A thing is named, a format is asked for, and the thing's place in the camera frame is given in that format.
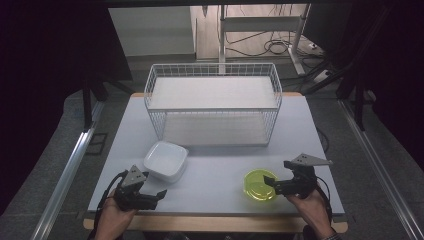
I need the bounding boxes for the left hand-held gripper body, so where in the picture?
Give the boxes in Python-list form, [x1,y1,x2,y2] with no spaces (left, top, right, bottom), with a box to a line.
[114,164,158,212]

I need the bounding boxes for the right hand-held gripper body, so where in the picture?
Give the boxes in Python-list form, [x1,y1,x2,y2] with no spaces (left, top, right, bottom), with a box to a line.
[274,153,334,198]

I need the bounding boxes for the yellow-green translucent bowl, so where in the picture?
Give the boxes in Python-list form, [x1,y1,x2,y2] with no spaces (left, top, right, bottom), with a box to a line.
[243,168,280,202]

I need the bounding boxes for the white square bowl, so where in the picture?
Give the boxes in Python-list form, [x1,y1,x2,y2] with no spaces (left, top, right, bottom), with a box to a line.
[143,140,189,184]

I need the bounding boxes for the white wire rack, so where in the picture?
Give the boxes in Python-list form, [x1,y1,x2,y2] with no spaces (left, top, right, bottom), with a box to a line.
[143,62,283,148]

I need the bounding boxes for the person's left hand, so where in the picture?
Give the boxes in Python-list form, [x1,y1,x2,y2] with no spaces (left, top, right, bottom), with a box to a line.
[94,189,138,239]

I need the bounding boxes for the person's right hand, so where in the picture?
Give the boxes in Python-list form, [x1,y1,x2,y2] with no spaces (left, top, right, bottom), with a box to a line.
[287,189,334,239]

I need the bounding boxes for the black stand leg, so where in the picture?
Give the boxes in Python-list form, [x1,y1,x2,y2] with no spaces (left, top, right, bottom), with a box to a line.
[353,78,367,132]
[81,78,111,132]

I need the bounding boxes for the white power strip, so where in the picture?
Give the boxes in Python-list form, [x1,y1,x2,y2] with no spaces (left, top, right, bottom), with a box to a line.
[312,69,332,84]

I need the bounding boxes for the black curtain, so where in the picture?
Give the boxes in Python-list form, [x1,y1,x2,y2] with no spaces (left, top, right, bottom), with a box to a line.
[301,0,424,171]
[0,0,134,216]

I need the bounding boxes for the white panel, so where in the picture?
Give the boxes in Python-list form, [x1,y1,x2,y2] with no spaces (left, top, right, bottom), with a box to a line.
[108,6,196,58]

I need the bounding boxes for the left hand-held gripper cable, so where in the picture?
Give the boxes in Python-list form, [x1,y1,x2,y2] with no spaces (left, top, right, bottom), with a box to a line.
[93,169,129,231]

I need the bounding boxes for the hand-held gripper cable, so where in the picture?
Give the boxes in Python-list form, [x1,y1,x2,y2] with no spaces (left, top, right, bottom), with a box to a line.
[314,176,334,225]
[93,169,129,231]

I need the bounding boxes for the right hand-held gripper cable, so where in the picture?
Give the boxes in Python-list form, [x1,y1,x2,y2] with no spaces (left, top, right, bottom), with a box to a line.
[314,176,334,225]

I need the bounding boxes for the black cable beside table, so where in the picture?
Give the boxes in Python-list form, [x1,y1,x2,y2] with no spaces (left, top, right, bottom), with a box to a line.
[316,127,331,155]

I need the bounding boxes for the aluminium rail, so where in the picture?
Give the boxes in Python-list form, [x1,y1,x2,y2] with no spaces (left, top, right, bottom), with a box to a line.
[31,101,105,240]
[337,99,424,240]

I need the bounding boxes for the black floor cables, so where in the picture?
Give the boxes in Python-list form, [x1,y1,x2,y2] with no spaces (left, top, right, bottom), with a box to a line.
[225,30,323,58]

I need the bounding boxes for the white desk frame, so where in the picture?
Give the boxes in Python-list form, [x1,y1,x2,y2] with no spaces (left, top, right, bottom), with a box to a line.
[218,3,312,76]

